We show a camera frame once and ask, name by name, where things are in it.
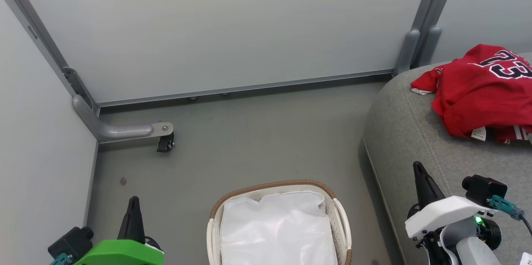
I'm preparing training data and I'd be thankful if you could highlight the white cloth in basket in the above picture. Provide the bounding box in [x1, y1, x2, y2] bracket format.
[219, 191, 338, 265]

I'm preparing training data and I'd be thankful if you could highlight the grey metal partition foot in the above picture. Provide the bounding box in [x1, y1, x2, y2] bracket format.
[72, 94, 175, 144]

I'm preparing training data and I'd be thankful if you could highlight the teal right cable connector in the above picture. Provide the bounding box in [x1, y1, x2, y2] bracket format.
[489, 195, 525, 221]

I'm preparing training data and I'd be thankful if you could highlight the black caster wheel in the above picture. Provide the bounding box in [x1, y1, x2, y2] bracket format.
[157, 134, 175, 154]

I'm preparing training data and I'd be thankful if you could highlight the white basket with brown rim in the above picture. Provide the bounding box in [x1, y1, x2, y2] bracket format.
[207, 180, 353, 265]

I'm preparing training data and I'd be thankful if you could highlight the red sports jersey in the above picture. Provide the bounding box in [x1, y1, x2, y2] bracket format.
[411, 44, 532, 145]

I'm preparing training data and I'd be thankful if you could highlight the grey partition post beside sofa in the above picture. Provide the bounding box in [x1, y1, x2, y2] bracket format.
[392, 0, 463, 77]

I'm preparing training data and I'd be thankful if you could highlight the grey fabric sofa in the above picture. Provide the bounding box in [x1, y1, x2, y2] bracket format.
[364, 51, 532, 265]

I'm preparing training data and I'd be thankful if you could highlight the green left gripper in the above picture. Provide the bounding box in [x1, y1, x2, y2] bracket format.
[75, 196, 165, 265]

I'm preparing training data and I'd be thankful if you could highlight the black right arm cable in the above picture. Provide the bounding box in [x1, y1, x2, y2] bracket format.
[519, 214, 532, 237]

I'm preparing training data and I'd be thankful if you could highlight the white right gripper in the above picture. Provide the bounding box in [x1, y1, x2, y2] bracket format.
[405, 161, 498, 240]

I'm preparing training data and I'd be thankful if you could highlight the grey partition bottom rail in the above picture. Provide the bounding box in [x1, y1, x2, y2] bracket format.
[97, 69, 394, 108]

